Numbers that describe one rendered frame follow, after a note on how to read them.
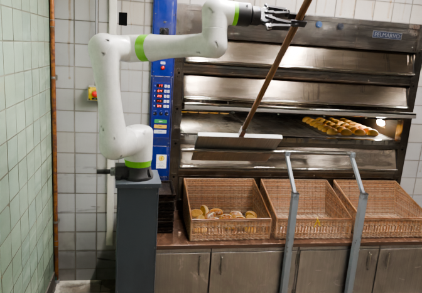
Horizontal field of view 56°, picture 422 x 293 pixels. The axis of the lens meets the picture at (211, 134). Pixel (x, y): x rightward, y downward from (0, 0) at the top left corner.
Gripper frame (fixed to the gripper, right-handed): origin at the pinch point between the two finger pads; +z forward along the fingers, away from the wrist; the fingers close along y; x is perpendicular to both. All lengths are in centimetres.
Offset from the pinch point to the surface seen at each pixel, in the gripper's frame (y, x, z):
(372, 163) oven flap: -7, -154, 127
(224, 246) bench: 61, -142, -5
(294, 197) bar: 37, -114, 37
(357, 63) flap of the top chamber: -67, -102, 100
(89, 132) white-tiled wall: -21, -145, -97
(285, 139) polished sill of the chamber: -21, -144, 50
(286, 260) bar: 70, -143, 37
